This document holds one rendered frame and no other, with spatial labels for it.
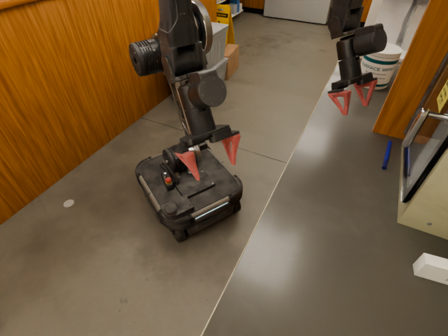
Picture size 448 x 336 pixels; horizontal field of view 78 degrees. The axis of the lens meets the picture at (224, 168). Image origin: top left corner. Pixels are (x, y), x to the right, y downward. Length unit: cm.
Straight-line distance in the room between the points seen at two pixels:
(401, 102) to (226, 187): 106
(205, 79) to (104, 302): 140
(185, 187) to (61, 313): 89
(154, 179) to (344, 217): 130
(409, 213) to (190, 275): 120
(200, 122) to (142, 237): 133
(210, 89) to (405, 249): 55
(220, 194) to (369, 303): 117
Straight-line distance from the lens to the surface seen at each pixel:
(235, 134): 63
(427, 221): 78
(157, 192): 173
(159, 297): 164
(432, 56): 97
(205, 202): 163
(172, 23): 57
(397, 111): 103
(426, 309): 70
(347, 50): 91
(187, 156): 58
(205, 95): 52
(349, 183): 84
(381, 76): 132
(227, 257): 170
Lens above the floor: 149
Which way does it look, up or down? 43 degrees down
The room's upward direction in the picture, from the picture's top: straight up
